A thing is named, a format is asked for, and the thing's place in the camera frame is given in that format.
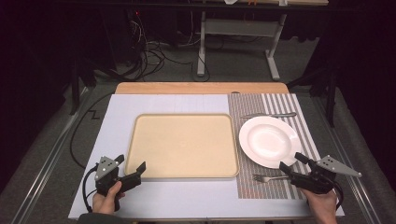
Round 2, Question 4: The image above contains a white round plate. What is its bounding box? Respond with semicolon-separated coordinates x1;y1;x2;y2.
238;116;303;170

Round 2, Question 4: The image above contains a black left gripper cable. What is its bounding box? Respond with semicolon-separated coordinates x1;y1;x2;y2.
81;165;99;215

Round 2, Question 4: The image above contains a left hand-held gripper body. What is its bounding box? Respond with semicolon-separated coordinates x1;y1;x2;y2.
94;155;127;198

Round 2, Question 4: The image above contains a grey striped placemat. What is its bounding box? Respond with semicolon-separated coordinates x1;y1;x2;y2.
227;92;322;200

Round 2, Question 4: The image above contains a silver table knife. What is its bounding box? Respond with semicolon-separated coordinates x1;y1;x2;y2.
241;111;298;119

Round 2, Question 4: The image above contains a long black floor cable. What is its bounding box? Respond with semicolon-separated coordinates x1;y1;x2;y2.
69;91;117;171

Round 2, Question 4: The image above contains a black stand leg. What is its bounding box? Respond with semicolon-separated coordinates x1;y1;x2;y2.
286;66;340;129
68;57;98;117

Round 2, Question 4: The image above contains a person's left hand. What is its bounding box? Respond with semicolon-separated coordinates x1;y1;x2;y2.
92;181;126;216

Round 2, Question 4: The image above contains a tangle of floor cables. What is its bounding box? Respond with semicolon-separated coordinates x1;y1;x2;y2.
122;10;195;82

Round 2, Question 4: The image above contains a silver fork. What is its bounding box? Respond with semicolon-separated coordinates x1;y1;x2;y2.
252;174;290;184

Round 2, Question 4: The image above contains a metal floor rail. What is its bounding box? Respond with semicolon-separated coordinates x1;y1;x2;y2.
8;87;91;224
312;96;387;224

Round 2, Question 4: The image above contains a beige plastic tray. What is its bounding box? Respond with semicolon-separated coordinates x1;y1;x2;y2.
124;113;240;180

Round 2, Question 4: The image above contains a white metal stand frame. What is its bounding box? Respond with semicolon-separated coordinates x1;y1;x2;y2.
196;10;288;82

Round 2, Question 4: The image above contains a person's right hand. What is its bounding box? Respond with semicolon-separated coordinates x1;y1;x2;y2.
300;188;339;218

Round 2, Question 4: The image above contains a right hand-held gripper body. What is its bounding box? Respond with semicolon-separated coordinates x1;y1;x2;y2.
290;154;363;195

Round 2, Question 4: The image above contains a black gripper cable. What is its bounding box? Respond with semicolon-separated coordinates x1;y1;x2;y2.
330;178;345;210
81;165;99;215

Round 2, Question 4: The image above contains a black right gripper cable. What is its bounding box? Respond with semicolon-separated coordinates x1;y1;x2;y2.
330;178;345;210

